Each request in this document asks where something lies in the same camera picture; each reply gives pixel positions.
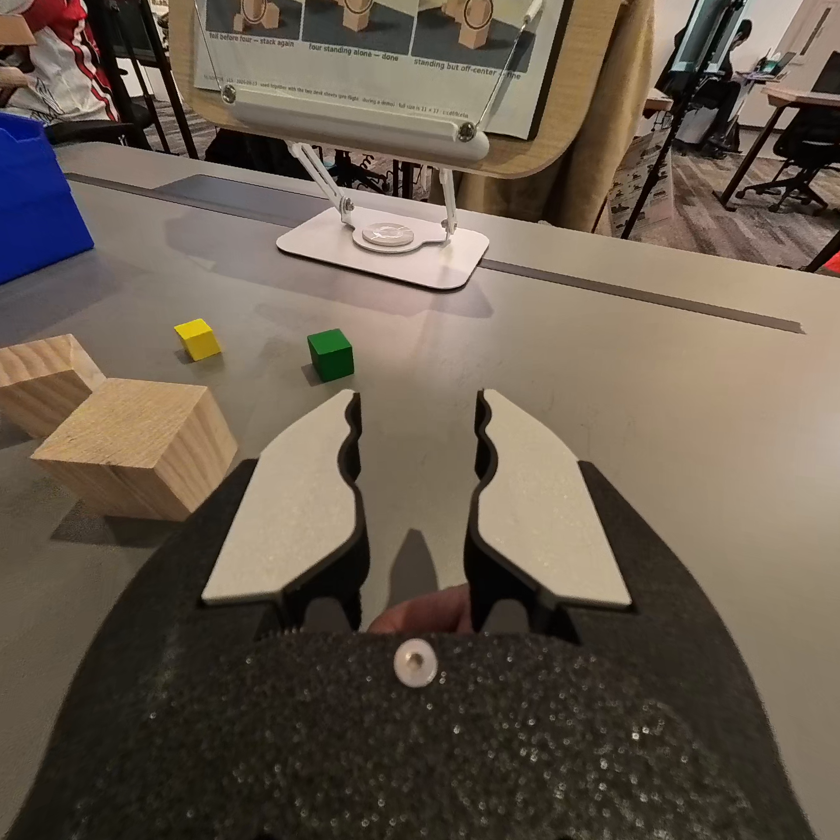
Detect blue plastic bin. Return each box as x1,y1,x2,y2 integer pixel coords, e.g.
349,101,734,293
0,112,95,286

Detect beige coat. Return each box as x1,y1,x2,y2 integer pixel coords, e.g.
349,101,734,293
453,0,657,234

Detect small yellow wooden cube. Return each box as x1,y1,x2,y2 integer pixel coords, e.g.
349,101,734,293
174,319,223,362

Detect small green wooden cube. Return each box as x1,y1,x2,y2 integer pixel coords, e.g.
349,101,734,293
307,329,355,382

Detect wooden office desk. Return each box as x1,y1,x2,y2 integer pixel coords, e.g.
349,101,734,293
718,85,840,211

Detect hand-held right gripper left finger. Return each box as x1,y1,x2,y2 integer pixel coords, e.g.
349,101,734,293
200,388,371,634

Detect medium plain wooden cube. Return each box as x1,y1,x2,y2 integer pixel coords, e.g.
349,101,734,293
0,334,107,439

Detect black tag board stand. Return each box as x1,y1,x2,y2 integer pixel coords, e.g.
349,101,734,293
85,0,201,160

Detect person's right hand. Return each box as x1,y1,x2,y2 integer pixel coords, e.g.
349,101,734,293
369,587,473,635

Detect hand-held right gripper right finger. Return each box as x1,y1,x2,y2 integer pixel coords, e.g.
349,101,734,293
464,388,634,636

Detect black tripod stand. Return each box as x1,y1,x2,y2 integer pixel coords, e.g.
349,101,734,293
620,0,742,240

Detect large display screen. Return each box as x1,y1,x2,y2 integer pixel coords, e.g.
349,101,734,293
669,0,731,74

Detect black office chair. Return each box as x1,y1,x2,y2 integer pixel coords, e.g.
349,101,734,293
735,108,840,214

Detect printed instruction sheet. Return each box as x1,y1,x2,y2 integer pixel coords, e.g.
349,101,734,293
193,0,575,140

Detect printed leaflet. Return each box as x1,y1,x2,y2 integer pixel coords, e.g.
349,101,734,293
610,125,677,238

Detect large plain wooden cube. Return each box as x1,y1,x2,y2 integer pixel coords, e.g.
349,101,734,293
31,378,238,522

